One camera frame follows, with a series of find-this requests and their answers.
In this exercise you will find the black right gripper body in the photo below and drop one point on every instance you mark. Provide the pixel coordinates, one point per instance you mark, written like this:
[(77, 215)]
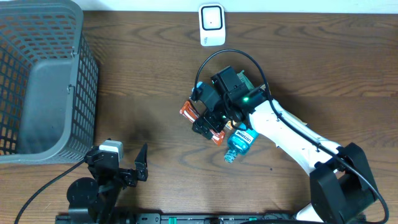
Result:
[(219, 116)]

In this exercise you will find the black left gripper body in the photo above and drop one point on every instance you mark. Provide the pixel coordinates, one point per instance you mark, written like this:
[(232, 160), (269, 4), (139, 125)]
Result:
[(124, 178)]

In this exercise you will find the orange snack bar wrapper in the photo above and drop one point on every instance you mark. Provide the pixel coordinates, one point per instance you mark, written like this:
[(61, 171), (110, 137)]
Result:
[(189, 111)]

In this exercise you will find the blue Listerine mouthwash bottle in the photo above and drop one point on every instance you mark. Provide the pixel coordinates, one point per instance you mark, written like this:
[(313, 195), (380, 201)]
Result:
[(239, 143)]

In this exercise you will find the small orange box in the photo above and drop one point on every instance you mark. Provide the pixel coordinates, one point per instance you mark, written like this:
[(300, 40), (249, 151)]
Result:
[(229, 125)]

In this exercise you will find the yellow wet wipes packet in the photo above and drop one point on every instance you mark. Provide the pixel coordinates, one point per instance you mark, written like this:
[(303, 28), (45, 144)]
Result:
[(250, 86)]

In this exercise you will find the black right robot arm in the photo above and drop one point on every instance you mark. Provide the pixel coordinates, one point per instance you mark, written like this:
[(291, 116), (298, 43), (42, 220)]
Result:
[(341, 182)]

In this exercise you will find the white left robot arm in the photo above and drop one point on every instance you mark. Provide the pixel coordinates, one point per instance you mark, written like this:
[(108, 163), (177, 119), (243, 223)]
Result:
[(92, 199)]

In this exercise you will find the white barcode scanner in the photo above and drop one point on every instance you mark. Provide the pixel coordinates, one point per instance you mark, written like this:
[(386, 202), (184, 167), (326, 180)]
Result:
[(212, 25)]

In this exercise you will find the grey plastic mesh basket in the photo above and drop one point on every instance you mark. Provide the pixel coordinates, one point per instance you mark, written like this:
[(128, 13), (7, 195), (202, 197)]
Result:
[(49, 80)]

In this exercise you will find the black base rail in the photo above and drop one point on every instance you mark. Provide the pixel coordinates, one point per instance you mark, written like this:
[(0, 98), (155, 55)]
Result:
[(155, 218)]

